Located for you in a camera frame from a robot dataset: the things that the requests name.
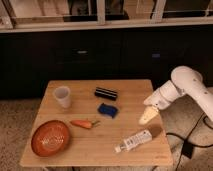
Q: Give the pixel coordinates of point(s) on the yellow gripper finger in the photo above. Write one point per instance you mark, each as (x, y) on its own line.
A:
(149, 113)

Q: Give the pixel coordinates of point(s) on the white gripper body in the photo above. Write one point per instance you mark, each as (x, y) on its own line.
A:
(157, 100)

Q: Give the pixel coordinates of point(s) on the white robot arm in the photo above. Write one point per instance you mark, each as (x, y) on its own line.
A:
(184, 81)

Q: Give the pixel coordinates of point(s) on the black rectangular box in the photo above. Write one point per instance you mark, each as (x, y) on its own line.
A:
(105, 93)

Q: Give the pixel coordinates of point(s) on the blue sponge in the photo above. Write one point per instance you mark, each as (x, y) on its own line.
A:
(108, 110)

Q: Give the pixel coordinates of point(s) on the wooden table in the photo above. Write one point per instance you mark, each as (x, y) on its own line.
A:
(96, 147)

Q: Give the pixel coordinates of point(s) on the orange carrot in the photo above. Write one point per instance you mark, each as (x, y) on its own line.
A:
(84, 123)

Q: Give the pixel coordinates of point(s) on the white plastic cup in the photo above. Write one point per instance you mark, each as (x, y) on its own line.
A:
(62, 95)

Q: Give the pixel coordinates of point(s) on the dark cabinet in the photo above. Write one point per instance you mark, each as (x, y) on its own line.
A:
(28, 61)

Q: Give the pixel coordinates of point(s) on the white window frame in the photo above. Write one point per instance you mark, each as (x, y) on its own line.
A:
(54, 15)

